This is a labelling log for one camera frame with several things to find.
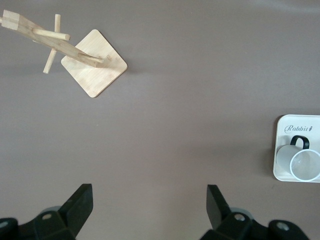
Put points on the cream rabbit print tray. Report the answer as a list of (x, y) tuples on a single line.
[(282, 140)]

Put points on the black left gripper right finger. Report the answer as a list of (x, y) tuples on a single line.
[(220, 212)]

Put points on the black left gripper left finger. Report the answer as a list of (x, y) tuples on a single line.
[(75, 212)]

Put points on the wooden cup rack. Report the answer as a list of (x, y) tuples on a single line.
[(97, 75)]

